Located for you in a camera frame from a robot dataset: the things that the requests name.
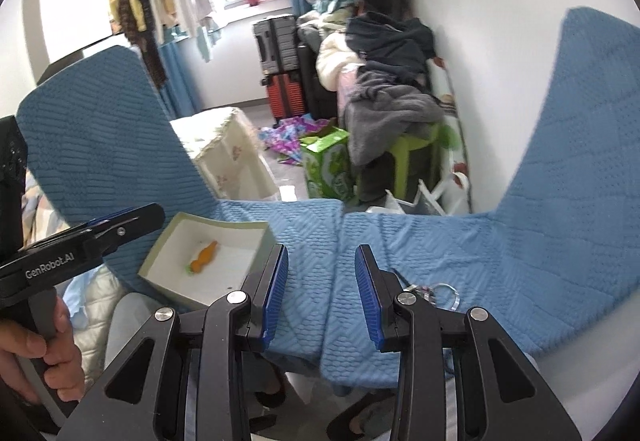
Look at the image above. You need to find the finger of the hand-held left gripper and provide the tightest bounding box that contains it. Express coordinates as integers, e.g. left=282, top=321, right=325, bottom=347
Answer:
left=82, top=204, right=166, bottom=263
left=20, top=210, right=133, bottom=252

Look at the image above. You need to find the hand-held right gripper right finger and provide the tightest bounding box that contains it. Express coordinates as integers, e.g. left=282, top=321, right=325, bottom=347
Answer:
left=354, top=245, right=583, bottom=441

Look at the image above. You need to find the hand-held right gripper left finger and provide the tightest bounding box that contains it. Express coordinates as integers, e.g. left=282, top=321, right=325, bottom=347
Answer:
left=55, top=243, right=290, bottom=441

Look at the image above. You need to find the black cord bracelet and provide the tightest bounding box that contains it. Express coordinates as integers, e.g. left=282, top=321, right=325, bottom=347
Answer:
left=392, top=268, right=437, bottom=308

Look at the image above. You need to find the pale green jewelry box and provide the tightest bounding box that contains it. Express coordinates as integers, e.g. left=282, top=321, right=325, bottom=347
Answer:
left=137, top=212, right=276, bottom=312

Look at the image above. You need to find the silver ring band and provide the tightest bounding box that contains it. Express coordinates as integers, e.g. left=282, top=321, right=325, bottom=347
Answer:
left=434, top=282, right=462, bottom=312

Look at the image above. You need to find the person's left hand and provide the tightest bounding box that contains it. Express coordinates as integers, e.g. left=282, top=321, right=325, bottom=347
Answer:
left=0, top=295, right=84, bottom=403

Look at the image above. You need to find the white quilted cloth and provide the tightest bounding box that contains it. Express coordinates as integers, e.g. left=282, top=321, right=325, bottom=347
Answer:
left=64, top=265, right=132, bottom=363

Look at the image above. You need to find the orange carrot-shaped clip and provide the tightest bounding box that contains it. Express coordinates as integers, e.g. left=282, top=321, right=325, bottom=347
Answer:
left=187, top=241, right=220, bottom=273

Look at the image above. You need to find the blue textured blanket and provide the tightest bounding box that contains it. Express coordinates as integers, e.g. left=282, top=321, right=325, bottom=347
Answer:
left=15, top=6, right=640, bottom=397

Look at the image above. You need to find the white bag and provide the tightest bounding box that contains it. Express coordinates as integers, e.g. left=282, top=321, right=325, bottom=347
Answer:
left=385, top=180, right=452, bottom=215

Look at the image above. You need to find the lace-covered white cabinet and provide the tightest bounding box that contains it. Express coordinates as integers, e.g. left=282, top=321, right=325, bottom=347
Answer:
left=170, top=107, right=281, bottom=201

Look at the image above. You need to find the green printed carton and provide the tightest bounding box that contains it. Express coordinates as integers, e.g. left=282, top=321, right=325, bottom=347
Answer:
left=300, top=126, right=357, bottom=202

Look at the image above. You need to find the blue curtain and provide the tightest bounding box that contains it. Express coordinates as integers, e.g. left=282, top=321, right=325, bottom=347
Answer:
left=157, top=26, right=202, bottom=118

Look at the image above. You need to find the colourful patterned cloth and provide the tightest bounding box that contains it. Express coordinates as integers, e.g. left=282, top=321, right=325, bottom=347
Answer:
left=257, top=116, right=333, bottom=167

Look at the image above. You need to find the green plastic stool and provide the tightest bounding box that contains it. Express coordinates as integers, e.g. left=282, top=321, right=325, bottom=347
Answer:
left=384, top=121, right=444, bottom=200

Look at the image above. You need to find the dark plaid scarf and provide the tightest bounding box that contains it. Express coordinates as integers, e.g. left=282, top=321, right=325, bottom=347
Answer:
left=120, top=0, right=168, bottom=91

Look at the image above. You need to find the floral printed board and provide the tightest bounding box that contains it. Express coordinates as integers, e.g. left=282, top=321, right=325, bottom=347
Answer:
left=429, top=55, right=474, bottom=215

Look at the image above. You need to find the light blue hanging garment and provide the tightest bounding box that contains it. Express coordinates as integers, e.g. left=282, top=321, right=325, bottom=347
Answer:
left=192, top=21, right=224, bottom=63

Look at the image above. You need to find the red suitcase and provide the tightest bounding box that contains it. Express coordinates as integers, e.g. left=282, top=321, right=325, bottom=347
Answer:
left=262, top=71, right=307, bottom=126

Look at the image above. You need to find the black suitcase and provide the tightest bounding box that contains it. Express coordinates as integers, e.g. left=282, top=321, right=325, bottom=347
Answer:
left=297, top=44, right=342, bottom=122

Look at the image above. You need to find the white wardrobe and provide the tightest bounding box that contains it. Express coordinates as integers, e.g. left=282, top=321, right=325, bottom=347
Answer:
left=22, top=0, right=117, bottom=87

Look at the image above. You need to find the grey suitcase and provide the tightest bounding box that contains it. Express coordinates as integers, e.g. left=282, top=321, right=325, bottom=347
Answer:
left=251, top=15, right=301, bottom=75

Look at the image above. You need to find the white duvet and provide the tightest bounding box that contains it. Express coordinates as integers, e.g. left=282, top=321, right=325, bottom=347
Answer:
left=316, top=34, right=367, bottom=93

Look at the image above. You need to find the dark navy clothing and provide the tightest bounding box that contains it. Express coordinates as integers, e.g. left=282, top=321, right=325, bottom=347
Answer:
left=345, top=11, right=437, bottom=88

